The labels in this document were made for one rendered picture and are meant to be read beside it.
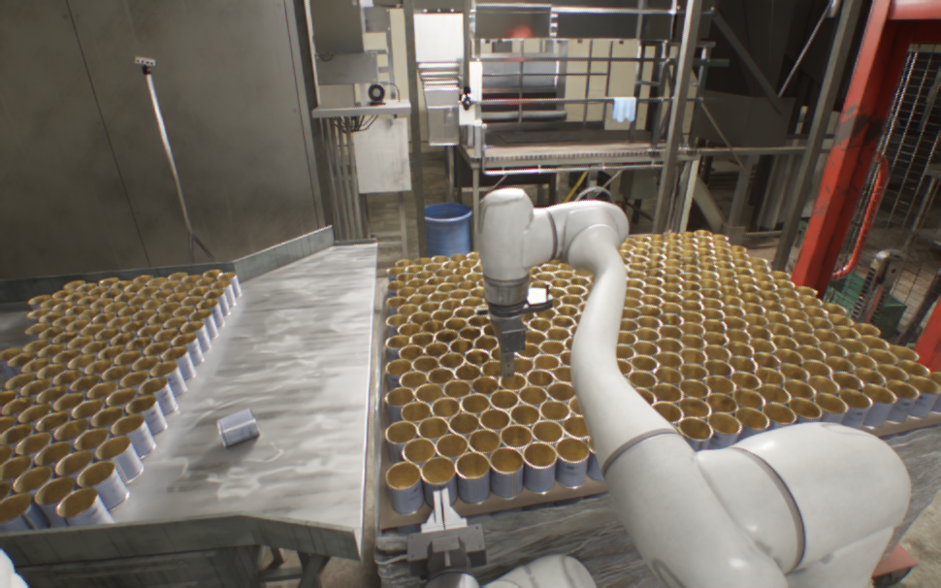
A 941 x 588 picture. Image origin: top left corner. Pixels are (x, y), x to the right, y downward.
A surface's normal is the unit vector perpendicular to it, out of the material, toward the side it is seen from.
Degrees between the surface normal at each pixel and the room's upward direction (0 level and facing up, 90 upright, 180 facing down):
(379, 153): 90
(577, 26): 90
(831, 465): 15
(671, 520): 42
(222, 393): 0
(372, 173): 90
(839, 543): 81
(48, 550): 90
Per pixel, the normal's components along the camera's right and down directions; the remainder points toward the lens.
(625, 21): 0.15, 0.46
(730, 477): -0.10, -0.81
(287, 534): -0.14, 0.47
